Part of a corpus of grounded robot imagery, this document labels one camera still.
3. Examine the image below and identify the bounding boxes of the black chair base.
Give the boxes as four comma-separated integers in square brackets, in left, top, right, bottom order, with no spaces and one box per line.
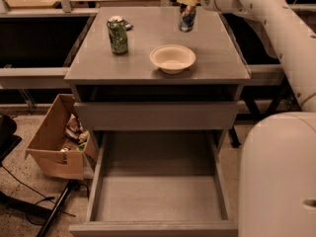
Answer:
[0,114,22,163]

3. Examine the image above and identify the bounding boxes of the open grey middle drawer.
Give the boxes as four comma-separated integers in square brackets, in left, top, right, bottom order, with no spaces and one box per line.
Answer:
[69,131,238,237]

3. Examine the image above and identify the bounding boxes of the black cable on floor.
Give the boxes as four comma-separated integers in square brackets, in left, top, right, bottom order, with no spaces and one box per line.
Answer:
[0,163,91,226]

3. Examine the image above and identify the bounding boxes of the white paper bowl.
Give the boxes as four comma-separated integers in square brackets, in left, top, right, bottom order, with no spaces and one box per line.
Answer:
[150,44,197,74]

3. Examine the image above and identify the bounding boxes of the blue silver redbull can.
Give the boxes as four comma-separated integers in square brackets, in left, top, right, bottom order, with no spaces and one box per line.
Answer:
[179,4,197,33]

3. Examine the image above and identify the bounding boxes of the grey top drawer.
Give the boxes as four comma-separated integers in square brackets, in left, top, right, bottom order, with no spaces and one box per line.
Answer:
[75,102,237,131]

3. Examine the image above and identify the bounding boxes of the green soda can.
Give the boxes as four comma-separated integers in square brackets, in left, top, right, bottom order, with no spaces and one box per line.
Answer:
[107,16,128,55]

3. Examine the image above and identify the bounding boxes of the snack wrappers in box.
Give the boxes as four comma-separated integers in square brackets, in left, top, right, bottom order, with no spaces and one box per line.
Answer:
[61,115,89,152]

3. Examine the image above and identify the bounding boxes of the grey drawer cabinet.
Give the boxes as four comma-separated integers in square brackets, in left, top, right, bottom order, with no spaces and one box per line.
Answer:
[65,7,250,146]

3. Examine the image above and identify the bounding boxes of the black stand leg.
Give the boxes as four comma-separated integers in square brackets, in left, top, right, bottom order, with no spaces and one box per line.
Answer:
[37,180,78,237]

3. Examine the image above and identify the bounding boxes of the small dark object behind can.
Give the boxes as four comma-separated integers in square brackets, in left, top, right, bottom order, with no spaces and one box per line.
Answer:
[124,21,133,31]

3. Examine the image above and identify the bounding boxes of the brown cardboard box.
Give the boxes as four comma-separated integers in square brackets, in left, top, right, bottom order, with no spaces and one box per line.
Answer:
[26,94,98,180]

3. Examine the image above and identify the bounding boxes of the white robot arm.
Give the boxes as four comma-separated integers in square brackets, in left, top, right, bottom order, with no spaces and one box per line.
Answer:
[177,0,316,237]

